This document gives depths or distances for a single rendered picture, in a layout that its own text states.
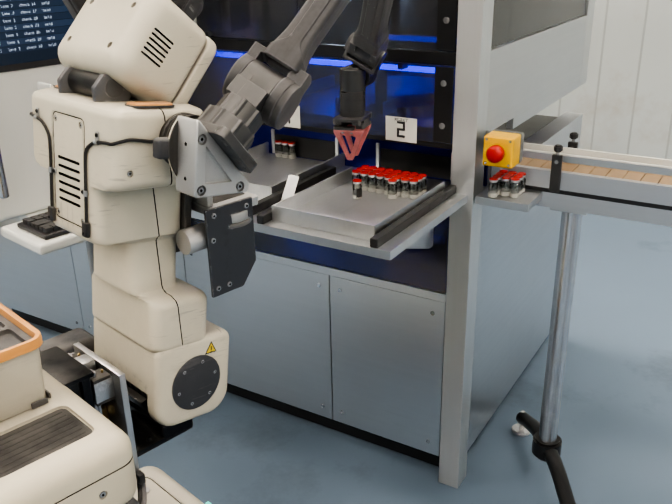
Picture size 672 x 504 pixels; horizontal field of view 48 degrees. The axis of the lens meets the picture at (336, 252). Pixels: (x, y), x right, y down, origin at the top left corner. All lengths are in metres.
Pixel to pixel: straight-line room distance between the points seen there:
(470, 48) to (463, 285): 0.58
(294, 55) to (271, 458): 1.47
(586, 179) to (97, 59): 1.14
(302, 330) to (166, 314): 1.01
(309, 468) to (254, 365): 0.38
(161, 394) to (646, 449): 1.63
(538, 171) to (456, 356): 0.53
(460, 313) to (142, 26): 1.13
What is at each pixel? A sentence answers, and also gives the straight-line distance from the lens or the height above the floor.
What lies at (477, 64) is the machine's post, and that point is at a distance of 1.76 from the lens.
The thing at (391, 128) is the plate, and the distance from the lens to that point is 1.88.
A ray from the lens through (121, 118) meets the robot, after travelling 1.14.
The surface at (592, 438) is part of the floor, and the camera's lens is 2.54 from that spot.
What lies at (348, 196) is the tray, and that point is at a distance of 1.81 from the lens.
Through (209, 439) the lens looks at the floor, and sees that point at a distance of 2.48.
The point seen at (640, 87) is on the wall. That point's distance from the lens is 4.47.
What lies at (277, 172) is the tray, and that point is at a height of 0.88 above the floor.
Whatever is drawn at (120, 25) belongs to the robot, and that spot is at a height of 1.34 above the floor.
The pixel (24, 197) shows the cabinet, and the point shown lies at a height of 0.85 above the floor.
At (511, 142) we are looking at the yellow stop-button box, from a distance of 1.76.
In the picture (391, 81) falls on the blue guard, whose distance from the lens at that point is 1.86.
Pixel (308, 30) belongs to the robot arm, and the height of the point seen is 1.33.
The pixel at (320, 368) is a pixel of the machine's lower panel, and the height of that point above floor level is 0.26.
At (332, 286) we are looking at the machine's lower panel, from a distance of 2.13.
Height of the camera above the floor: 1.46
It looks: 23 degrees down
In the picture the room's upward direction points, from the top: 1 degrees counter-clockwise
